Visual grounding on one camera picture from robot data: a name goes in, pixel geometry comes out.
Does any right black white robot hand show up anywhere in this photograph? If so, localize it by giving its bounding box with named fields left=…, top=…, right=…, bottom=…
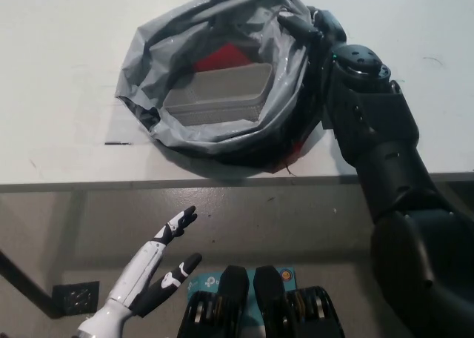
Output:
left=277, top=6, right=348, bottom=53

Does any black table leg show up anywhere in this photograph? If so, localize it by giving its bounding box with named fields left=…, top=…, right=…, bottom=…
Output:
left=0, top=248, right=59, bottom=319

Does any grey perforated rectangular basket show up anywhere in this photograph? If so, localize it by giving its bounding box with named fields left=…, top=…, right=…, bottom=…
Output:
left=164, top=63, right=275, bottom=127

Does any red item inside bag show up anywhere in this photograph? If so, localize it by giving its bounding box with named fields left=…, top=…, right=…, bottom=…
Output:
left=194, top=44, right=250, bottom=73

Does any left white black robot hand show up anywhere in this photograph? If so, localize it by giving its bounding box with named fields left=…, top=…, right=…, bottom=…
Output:
left=107, top=205, right=203, bottom=317

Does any grey plastic bag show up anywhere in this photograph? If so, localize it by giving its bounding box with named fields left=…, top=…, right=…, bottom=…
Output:
left=114, top=0, right=334, bottom=178

